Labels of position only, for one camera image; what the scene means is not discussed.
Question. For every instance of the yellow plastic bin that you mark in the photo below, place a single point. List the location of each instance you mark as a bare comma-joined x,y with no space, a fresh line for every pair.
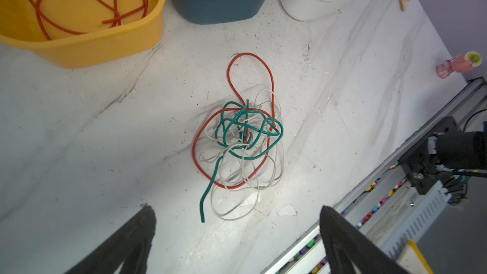
81,33

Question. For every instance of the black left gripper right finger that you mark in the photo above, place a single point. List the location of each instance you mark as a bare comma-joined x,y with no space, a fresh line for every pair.
348,250

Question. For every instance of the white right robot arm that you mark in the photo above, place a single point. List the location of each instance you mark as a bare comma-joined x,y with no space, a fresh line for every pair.
449,152

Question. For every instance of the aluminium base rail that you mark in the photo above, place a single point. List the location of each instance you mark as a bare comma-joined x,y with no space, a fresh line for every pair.
403,198

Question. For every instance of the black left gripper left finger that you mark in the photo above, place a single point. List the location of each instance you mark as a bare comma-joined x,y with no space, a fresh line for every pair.
127,250

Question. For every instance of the pink green small toy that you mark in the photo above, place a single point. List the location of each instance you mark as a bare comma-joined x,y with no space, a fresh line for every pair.
461,64

